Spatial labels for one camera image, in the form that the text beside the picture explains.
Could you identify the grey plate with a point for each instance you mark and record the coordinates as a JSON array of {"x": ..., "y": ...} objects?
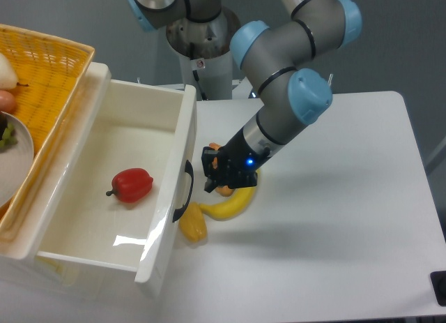
[{"x": 16, "y": 159}]

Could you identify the white drawer cabinet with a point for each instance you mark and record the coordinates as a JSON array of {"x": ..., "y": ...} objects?
[{"x": 25, "y": 226}]

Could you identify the white pear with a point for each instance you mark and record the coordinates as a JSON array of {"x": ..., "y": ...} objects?
[{"x": 8, "y": 77}]

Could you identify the red bell pepper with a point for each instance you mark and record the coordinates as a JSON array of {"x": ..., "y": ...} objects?
[{"x": 131, "y": 185}]

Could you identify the white right table bracket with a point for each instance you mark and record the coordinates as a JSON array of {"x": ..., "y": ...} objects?
[{"x": 329, "y": 81}]

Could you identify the white table bracket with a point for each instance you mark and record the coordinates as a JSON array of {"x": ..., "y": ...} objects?
[
  {"x": 242, "y": 89},
  {"x": 329, "y": 81}
]

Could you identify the yellow banana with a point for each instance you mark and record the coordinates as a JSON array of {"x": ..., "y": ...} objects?
[{"x": 232, "y": 206}]

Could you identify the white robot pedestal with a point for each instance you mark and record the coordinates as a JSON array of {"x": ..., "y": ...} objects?
[{"x": 203, "y": 52}]

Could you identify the green grapes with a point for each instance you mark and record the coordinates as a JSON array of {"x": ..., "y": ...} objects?
[{"x": 8, "y": 136}]

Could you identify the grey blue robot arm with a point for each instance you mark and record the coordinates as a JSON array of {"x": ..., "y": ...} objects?
[{"x": 273, "y": 60}]

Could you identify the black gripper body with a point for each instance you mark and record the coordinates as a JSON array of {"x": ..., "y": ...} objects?
[{"x": 236, "y": 163}]

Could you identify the yellow bell pepper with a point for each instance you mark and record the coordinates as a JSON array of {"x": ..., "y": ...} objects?
[{"x": 192, "y": 224}]

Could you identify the black corner device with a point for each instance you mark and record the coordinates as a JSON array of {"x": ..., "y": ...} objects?
[{"x": 438, "y": 281}]

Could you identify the yellow woven basket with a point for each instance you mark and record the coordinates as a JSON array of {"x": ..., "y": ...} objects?
[{"x": 50, "y": 69}]

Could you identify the black top drawer handle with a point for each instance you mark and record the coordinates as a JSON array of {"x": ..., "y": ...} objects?
[{"x": 186, "y": 193}]

